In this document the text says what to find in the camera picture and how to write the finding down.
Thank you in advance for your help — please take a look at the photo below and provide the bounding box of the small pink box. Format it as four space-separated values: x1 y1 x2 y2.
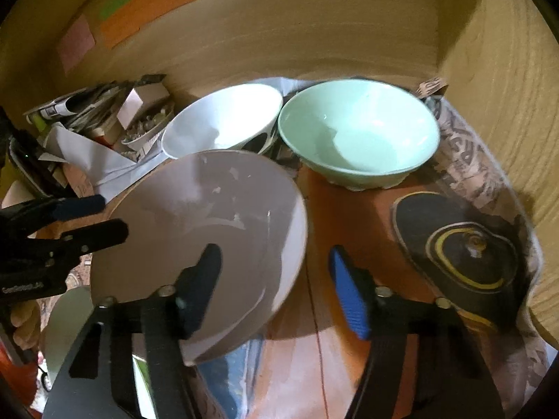
117 81 170 118

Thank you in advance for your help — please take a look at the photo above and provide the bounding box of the orange sticky note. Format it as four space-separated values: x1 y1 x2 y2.
100 0 201 50

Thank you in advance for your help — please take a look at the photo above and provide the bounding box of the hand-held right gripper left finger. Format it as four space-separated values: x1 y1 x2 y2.
41 243 223 419

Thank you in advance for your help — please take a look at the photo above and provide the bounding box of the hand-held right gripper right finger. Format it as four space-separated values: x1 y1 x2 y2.
328 245 507 419

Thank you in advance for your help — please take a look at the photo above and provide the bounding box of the pink sticky note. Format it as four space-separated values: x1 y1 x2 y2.
58 13 96 75

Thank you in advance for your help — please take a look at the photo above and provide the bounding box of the person's left hand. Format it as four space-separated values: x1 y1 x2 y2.
11 299 43 352

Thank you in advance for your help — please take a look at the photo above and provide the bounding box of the mint green bowl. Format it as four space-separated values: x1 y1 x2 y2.
278 79 441 191

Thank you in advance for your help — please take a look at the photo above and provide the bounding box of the vintage print table cover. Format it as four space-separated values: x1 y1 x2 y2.
35 157 551 419

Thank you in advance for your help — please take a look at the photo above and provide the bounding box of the pink bowl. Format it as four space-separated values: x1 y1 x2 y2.
89 149 309 366

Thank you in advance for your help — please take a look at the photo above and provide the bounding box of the folded newspaper bundle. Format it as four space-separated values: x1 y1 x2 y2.
24 74 169 132

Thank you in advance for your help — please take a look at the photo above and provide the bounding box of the small bowl of trinkets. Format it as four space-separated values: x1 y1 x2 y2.
121 105 175 151

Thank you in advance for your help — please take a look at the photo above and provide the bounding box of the grey newspaper sheet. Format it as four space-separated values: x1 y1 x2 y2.
415 76 553 406

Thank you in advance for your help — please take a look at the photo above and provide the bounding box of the white bowl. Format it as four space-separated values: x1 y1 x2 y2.
161 83 284 160

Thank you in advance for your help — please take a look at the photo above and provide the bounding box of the orange cloth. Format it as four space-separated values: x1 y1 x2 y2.
0 349 49 419

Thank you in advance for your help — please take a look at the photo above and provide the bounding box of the dark glass bottle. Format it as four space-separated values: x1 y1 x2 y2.
8 133 66 197

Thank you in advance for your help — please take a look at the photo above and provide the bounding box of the white plate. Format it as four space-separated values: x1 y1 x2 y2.
43 286 99 387

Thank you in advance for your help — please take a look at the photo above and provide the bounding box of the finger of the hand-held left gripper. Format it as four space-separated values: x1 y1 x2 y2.
52 219 129 256
0 195 107 230

